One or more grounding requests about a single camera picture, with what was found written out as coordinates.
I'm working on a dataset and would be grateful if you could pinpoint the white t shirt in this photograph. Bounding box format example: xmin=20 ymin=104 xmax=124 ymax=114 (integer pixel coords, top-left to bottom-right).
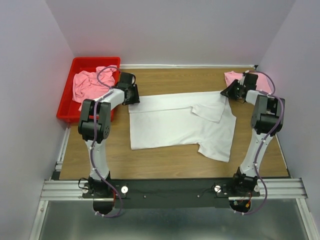
xmin=128 ymin=91 xmax=237 ymax=163

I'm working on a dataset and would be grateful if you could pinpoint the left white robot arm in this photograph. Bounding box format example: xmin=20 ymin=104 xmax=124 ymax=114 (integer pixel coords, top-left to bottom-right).
xmin=78 ymin=72 xmax=140 ymax=196

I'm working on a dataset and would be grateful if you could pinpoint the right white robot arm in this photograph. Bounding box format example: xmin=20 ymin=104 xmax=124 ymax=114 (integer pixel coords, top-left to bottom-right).
xmin=220 ymin=70 xmax=286 ymax=195

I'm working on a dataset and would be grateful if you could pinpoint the folded pink t shirt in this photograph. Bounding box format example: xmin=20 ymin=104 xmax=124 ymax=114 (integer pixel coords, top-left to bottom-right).
xmin=224 ymin=71 xmax=273 ymax=94

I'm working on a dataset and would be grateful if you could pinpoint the crumpled pink t shirt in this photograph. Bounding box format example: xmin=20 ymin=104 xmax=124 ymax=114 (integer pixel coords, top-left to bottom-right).
xmin=72 ymin=65 xmax=117 ymax=112

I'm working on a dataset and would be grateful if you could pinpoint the red plastic bin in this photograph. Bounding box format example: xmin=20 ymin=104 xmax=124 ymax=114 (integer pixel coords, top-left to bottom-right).
xmin=56 ymin=56 xmax=121 ymax=124

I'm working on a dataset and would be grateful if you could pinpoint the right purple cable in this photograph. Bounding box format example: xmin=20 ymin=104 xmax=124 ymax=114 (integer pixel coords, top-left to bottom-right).
xmin=233 ymin=71 xmax=284 ymax=216

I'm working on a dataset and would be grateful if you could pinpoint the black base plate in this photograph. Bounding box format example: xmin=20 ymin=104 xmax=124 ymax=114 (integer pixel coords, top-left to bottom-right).
xmin=81 ymin=177 xmax=260 ymax=210

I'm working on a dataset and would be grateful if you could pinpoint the aluminium frame rail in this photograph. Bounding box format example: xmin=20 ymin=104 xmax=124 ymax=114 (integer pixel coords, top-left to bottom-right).
xmin=28 ymin=127 xmax=313 ymax=240

